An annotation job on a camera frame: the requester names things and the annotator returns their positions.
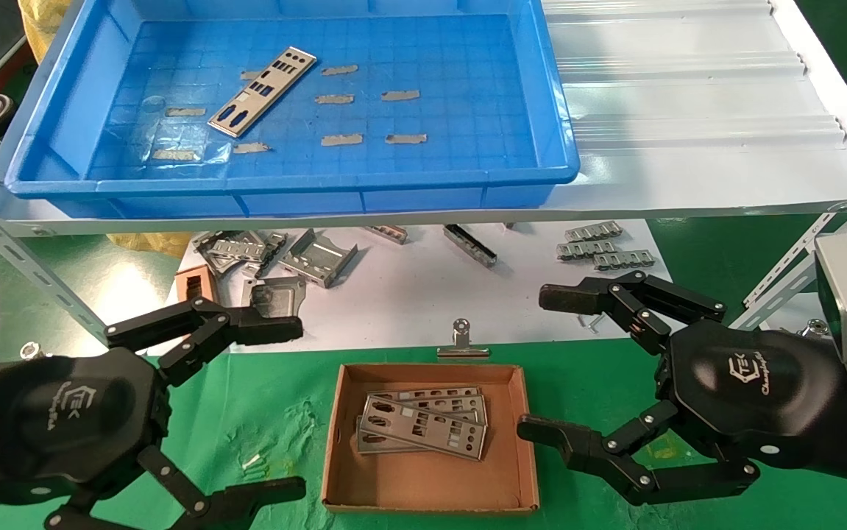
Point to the green cloth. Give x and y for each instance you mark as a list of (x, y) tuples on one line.
[(261, 397)]

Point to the brown cardboard box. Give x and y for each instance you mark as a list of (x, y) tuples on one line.
[(430, 493)]

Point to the square silver metal frame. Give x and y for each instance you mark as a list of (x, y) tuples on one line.
[(276, 294)]

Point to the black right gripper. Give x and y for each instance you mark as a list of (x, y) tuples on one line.
[(762, 397)]

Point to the silver binder clip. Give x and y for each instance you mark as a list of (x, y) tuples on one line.
[(817, 327), (32, 350), (461, 344)]

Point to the small white scrap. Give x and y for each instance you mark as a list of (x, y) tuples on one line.
[(252, 462)]

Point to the folded silver metal bracket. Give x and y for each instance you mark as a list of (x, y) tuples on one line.
[(316, 259)]

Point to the dark metal bar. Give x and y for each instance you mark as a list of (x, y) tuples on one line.
[(471, 246)]

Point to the grey tape strip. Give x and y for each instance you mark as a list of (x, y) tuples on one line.
[(339, 70), (334, 99), (185, 112), (341, 139), (400, 95), (251, 147), (249, 75), (175, 154), (405, 138)]

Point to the perforated white shelf strut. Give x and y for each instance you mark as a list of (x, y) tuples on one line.
[(784, 281), (26, 272)]

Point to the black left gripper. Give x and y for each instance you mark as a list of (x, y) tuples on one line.
[(62, 419)]

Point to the small silver metal clip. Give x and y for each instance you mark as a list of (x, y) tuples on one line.
[(388, 234)]

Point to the small brown box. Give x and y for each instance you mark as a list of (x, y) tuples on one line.
[(195, 283)]

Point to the white paper sheet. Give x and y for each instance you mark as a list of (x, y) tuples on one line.
[(408, 302)]

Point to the white metal shelf board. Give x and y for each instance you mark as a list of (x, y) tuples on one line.
[(688, 169)]

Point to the flat slotted metal plate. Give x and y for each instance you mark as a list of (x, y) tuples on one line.
[(228, 250)]

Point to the silver notched metal strip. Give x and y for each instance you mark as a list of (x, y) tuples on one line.
[(585, 249), (594, 231), (625, 260)]

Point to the small bent metal plate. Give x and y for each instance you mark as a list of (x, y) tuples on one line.
[(274, 246)]

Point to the blue plastic tray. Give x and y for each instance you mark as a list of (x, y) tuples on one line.
[(430, 177)]

